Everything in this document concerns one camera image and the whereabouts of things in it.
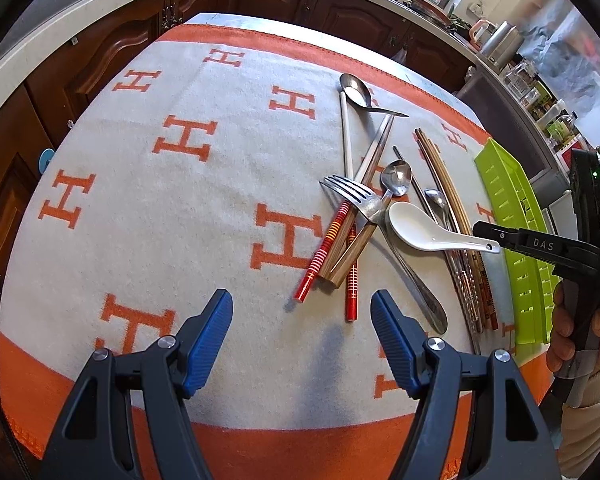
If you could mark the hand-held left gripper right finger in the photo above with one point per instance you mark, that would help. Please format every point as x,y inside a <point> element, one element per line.
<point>392,345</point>

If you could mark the striped wooden chopstick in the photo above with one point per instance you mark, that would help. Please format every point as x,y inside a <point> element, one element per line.
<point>432,170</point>
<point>441,170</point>

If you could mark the green plastic basket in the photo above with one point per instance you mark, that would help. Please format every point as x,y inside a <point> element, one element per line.
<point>505,185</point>

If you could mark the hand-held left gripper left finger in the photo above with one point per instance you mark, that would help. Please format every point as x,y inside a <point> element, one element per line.
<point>207,345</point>

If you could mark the steel chopstick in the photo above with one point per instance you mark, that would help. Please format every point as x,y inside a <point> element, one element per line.
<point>405,165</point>

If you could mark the row of jars and bottles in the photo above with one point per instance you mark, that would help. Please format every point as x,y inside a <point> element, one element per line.
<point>540,100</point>

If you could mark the grey metal appliance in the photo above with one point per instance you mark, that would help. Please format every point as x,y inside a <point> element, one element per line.
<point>510,120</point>

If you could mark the pink plastic jug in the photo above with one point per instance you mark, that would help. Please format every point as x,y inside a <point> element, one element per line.
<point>480,32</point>

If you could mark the person's right forearm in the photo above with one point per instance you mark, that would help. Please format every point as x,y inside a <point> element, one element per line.
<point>595,425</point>

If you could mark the orange and white printed blanket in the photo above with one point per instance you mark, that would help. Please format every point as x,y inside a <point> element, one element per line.
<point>205,240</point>

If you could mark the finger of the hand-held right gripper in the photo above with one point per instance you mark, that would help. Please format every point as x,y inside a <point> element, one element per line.
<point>530,245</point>

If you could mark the white chopstick with red end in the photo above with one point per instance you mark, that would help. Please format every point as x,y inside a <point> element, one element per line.
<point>320,255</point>
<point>346,135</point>

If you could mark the white ceramic spoon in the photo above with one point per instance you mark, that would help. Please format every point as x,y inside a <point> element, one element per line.
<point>415,225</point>

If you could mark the steel kettle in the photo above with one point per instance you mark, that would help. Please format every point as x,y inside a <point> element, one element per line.
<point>502,42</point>

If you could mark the large steel spoon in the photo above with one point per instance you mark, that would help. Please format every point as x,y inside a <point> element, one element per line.
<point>355,91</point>

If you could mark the brown pan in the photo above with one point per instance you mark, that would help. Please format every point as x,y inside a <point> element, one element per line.
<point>430,10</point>

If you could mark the white kitchen countertop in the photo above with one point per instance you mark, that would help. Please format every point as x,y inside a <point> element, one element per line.
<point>55,30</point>

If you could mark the person's right hand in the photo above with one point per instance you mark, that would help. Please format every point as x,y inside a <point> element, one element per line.
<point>559,330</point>

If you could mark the steel fork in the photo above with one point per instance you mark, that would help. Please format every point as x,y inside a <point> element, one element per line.
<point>352,192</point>

